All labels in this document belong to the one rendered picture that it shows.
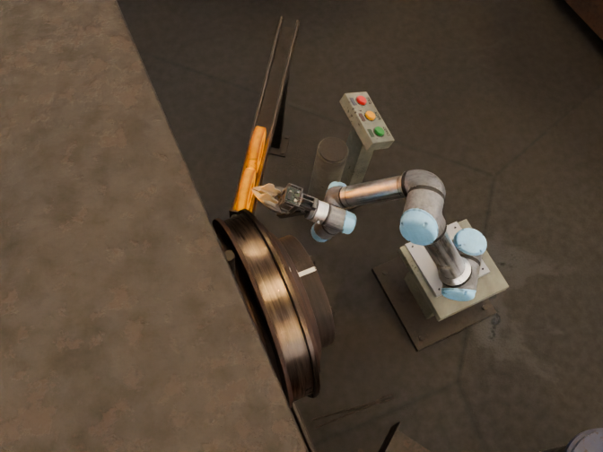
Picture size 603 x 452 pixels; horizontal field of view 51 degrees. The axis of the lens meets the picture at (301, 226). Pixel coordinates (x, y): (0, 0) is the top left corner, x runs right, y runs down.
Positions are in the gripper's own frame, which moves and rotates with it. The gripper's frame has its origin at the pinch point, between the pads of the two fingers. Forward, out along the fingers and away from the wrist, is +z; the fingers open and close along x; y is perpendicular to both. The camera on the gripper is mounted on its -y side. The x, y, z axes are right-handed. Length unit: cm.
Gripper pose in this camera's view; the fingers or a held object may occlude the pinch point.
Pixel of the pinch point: (255, 191)
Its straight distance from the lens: 207.3
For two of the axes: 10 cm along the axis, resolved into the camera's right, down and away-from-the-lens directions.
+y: 3.9, -3.3, -8.6
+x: -1.9, 8.8, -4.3
